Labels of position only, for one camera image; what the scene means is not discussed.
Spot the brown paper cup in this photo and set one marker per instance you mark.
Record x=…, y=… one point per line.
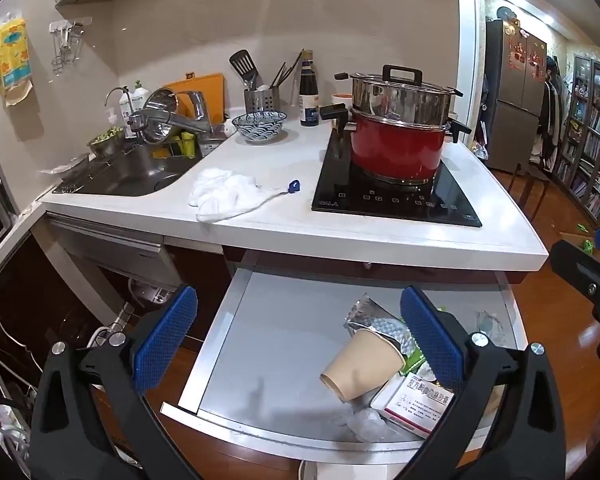
x=364, y=364

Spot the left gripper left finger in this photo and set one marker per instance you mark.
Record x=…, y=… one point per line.
x=68, y=438

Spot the red cooking pot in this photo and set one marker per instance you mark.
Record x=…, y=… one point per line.
x=385, y=151

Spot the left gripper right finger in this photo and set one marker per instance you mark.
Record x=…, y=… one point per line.
x=527, y=437

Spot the chrome kitchen faucet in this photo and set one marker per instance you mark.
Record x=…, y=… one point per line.
x=200, y=123

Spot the wall hook rack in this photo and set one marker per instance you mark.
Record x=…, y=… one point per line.
x=67, y=38

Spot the steel utensil holder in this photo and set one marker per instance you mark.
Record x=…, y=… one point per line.
x=266, y=100

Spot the wooden chair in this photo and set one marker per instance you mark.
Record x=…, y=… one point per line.
x=531, y=175

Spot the white plastic bag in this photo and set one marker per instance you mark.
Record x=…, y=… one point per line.
x=368, y=426

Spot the translucent printed plastic packet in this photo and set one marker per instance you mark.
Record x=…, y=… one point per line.
x=491, y=326

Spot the dark grey refrigerator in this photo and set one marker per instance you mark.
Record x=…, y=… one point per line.
x=515, y=72

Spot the steel drawer front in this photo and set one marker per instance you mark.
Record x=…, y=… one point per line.
x=135, y=254

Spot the blue patterned bowl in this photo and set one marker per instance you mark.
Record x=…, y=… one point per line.
x=261, y=126

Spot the steel strainer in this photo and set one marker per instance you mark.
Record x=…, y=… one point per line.
x=157, y=112

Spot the green snack packet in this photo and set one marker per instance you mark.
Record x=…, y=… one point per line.
x=413, y=362

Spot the white medicine box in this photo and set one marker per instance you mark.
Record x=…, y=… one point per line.
x=412, y=403

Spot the wooden bookshelf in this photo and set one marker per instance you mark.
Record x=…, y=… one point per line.
x=577, y=168

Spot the black slotted spatula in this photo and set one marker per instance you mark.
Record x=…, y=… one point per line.
x=243, y=64

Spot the yellow hanging packet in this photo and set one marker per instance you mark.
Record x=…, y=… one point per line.
x=15, y=63

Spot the kitchen sink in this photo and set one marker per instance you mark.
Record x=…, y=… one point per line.
x=137, y=171

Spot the black induction cooktop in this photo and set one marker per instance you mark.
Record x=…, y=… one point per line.
x=343, y=188

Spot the white dish cloth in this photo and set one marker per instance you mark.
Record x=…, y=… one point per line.
x=219, y=194

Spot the steel steamer pot with lid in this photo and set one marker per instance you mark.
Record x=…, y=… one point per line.
x=399, y=96

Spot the white soap bottle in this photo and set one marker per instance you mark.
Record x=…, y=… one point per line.
x=133, y=100

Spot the silver foil wrapper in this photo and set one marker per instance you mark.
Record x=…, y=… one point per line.
x=367, y=314

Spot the dark soy sauce bottle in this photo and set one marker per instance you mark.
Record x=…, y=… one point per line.
x=308, y=92

